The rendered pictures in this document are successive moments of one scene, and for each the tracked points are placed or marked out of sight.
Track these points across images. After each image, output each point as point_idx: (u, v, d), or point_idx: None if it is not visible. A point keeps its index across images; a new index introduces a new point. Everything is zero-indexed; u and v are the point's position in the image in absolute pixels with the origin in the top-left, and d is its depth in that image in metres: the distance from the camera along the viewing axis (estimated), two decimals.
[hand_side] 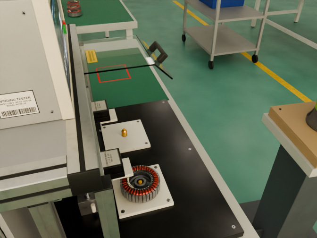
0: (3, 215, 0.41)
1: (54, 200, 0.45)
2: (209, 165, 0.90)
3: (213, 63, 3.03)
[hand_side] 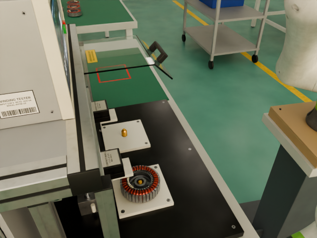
0: (3, 215, 0.41)
1: (54, 200, 0.45)
2: (209, 165, 0.90)
3: (213, 63, 3.03)
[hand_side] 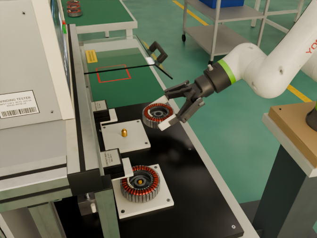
0: (3, 215, 0.41)
1: (54, 200, 0.45)
2: (209, 165, 0.90)
3: (213, 63, 3.03)
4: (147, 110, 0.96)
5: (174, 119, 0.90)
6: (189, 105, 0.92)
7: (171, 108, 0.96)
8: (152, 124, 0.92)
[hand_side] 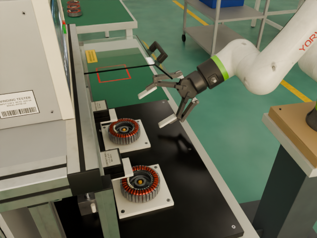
0: (3, 215, 0.41)
1: (54, 200, 0.45)
2: (209, 165, 0.90)
3: None
4: (112, 126, 0.95)
5: (175, 121, 0.98)
6: (184, 103, 0.97)
7: (137, 124, 0.96)
8: (116, 140, 0.92)
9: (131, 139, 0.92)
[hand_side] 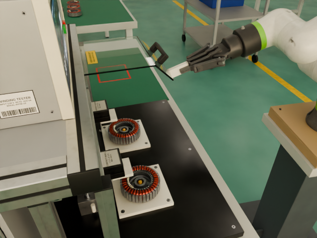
0: (3, 215, 0.41)
1: (54, 200, 0.45)
2: (209, 165, 0.90)
3: None
4: (112, 126, 0.95)
5: None
6: (204, 55, 0.90)
7: (137, 124, 0.96)
8: (116, 140, 0.92)
9: (131, 139, 0.92)
